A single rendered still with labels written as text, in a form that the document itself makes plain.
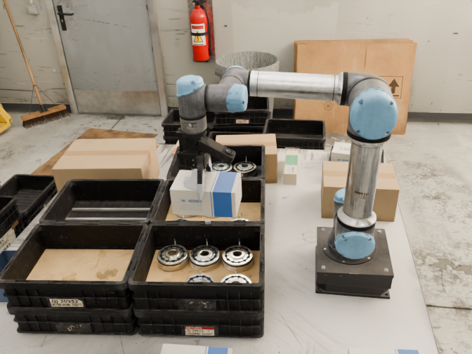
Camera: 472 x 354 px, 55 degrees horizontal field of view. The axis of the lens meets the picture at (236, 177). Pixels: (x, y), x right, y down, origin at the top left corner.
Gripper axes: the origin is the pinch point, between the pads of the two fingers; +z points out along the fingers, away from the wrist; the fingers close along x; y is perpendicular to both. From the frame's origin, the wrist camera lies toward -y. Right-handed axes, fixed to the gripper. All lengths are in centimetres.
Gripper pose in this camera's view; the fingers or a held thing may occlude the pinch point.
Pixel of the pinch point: (206, 188)
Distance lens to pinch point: 143.0
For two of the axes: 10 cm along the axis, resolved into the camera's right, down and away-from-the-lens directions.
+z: 0.5, 8.6, 5.1
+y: -9.9, -0.4, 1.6
